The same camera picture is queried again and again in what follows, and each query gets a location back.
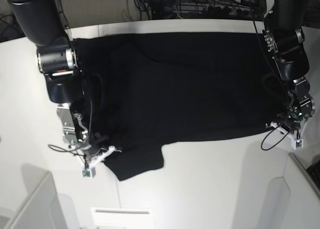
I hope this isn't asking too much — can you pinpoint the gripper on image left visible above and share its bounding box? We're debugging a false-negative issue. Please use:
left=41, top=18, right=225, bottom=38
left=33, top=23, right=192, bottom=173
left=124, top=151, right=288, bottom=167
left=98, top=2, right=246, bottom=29
left=74, top=135, right=123, bottom=168

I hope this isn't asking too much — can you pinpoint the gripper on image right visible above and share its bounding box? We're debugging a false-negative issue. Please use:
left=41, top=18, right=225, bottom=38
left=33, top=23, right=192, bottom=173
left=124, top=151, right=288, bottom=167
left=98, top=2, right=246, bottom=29
left=265, top=115, right=313, bottom=140

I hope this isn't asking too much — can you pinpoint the black T-shirt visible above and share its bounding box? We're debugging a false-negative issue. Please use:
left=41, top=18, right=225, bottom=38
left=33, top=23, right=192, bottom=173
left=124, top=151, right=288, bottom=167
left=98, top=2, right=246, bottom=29
left=75, top=32, right=288, bottom=181

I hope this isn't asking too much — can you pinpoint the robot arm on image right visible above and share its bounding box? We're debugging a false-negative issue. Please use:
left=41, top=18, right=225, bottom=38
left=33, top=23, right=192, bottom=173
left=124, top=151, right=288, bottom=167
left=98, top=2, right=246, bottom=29
left=263, top=0, right=315, bottom=149

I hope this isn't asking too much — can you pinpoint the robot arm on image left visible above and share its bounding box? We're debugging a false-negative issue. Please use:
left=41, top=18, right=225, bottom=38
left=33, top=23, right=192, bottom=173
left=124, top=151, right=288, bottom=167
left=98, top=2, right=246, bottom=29
left=6, top=0, right=116, bottom=171

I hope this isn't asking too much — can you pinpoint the black keyboard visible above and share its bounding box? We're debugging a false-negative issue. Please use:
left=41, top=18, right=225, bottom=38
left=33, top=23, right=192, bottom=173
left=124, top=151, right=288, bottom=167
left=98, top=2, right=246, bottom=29
left=307, top=163, right=320, bottom=189

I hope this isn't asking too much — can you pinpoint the white panel lower left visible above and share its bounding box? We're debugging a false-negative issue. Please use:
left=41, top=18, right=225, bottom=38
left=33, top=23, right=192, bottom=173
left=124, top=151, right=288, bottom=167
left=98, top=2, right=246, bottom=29
left=0, top=164, right=81, bottom=229

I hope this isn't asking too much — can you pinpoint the white panel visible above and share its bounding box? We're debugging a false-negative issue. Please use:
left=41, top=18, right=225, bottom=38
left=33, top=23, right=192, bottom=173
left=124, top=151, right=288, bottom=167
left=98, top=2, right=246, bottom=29
left=0, top=164, right=81, bottom=229
left=259, top=153, right=320, bottom=229

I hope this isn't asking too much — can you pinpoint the white panel lower right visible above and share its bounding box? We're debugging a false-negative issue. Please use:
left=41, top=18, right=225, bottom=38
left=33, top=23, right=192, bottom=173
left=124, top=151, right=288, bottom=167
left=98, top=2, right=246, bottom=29
left=259, top=153, right=320, bottom=229

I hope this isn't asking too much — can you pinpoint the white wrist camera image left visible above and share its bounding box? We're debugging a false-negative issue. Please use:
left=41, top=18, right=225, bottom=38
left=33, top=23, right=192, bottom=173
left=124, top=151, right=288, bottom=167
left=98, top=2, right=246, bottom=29
left=81, top=167, right=96, bottom=179

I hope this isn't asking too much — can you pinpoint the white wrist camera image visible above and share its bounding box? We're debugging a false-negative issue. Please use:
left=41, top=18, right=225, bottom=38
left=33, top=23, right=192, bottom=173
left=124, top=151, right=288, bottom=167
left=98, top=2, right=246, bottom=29
left=81, top=167, right=96, bottom=179
left=291, top=138, right=304, bottom=150

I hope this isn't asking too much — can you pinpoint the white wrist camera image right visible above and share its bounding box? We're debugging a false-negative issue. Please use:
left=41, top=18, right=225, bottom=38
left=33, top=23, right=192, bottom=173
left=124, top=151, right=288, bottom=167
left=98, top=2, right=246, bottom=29
left=291, top=138, right=304, bottom=150

